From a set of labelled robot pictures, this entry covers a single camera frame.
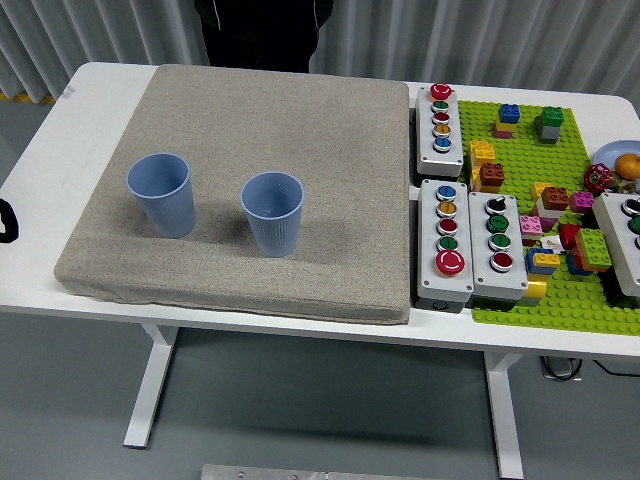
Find blue ribbed plastic cup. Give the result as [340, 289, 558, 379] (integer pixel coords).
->
[125, 152, 196, 240]
[240, 172, 305, 259]

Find grey control box large red button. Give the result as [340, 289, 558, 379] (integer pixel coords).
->
[412, 178, 475, 314]

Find grey-brown fabric mat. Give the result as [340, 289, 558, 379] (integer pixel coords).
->
[53, 63, 412, 326]

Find grey five-button control box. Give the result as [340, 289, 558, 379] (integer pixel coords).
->
[410, 82, 464, 181]

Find yellow building block stack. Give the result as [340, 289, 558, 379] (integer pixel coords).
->
[467, 139, 497, 171]

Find brown block on yellow block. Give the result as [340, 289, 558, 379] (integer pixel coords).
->
[471, 162, 506, 194]

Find pink building block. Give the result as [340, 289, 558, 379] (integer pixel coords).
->
[517, 214, 545, 247]

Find person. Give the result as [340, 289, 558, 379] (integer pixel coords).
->
[192, 0, 335, 74]

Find green studded building baseplate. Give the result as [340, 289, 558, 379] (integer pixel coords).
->
[457, 98, 640, 336]

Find white table leg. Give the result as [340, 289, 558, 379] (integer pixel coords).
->
[122, 322, 180, 450]
[482, 349, 526, 480]

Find yellow cylinder block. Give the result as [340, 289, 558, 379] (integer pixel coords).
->
[520, 272, 549, 307]

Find blue yellow pink block stack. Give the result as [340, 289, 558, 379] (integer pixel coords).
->
[491, 103, 521, 140]

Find red building block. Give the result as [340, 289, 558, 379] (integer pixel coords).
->
[556, 223, 582, 251]

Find green grey block stack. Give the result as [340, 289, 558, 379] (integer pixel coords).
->
[532, 106, 565, 146]

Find magenta building block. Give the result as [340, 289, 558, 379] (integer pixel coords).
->
[568, 190, 596, 214]

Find green orange red block stack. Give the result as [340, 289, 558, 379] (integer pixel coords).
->
[565, 227, 613, 277]

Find red valve handwheel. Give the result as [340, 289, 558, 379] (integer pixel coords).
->
[582, 163, 612, 194]

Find grey control box green buttons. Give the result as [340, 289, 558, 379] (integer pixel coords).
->
[592, 192, 640, 306]

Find light blue plate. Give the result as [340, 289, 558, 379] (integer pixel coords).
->
[595, 140, 640, 174]

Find orange fruit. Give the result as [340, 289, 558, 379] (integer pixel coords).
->
[613, 152, 640, 179]

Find grey control box black selector switch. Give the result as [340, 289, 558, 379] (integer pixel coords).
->
[467, 189, 530, 311]

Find black floor cable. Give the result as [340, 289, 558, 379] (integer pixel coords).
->
[593, 359, 640, 376]

